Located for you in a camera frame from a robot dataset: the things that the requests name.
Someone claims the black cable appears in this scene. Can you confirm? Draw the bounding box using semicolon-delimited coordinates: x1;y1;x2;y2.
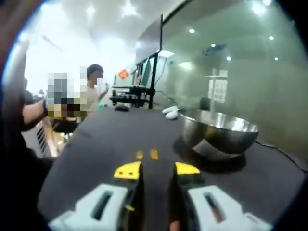
254;140;308;173

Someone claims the person's dark clothing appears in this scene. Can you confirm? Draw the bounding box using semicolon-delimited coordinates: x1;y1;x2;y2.
0;129;55;231

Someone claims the dark grey table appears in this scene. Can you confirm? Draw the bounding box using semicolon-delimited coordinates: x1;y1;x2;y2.
37;107;308;231

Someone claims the black metal desk frame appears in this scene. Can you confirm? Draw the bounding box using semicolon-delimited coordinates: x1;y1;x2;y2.
109;84;157;109

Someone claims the stainless steel bowl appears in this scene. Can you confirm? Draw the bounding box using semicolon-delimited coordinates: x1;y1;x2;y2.
177;109;259;155

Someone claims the person's right hand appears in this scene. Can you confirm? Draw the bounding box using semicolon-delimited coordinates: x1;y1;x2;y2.
169;215;181;231

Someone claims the black object behind controllers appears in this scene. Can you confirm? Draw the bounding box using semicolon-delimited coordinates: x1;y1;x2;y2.
200;97;213;112

